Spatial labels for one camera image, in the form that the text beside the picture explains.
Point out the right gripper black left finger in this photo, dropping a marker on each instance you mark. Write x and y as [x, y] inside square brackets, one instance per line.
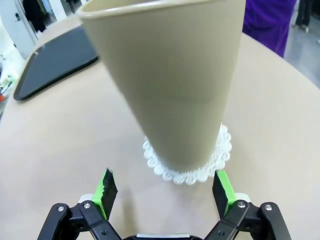
[107, 197]

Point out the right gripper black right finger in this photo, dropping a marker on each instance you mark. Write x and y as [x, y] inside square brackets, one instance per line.
[221, 197]

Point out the tall beige tumbler cup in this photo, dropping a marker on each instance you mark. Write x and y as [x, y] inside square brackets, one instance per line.
[170, 87]

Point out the black plastic serving tray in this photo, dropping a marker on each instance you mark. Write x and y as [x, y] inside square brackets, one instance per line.
[55, 62]

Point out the person in purple hoodie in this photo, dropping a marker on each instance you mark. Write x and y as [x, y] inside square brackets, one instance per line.
[267, 25]

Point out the dark hanging clothes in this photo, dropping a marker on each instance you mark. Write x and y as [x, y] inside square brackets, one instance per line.
[35, 15]

